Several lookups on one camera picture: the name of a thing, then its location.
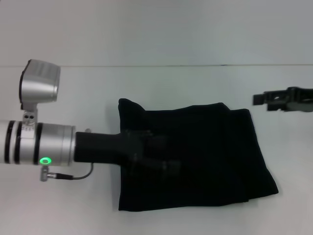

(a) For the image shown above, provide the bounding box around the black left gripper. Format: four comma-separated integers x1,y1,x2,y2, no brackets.
74,129,182,178

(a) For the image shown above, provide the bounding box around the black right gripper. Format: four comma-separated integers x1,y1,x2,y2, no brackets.
252,86,313,114

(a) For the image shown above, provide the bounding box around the black t-shirt with white print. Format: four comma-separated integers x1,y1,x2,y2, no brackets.
117,97,280,212

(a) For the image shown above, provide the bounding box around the left gripper cable with plug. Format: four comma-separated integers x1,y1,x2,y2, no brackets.
40,162,95,182

